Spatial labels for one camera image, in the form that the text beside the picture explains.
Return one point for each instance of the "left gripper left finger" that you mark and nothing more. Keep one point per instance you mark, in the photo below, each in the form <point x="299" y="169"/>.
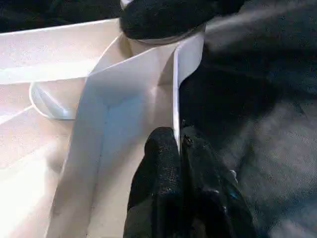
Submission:
<point x="158" y="188"/>

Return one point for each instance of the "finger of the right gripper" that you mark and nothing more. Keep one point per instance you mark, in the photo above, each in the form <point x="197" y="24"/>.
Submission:
<point x="168" y="17"/>

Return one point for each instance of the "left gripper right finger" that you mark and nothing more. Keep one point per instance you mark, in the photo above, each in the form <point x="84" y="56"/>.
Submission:
<point x="213" y="193"/>

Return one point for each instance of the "white plastic table leg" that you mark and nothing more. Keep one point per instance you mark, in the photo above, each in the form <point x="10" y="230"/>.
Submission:
<point x="161" y="41"/>

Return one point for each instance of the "white plastic table top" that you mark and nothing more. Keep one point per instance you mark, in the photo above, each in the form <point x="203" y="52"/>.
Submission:
<point x="74" y="99"/>

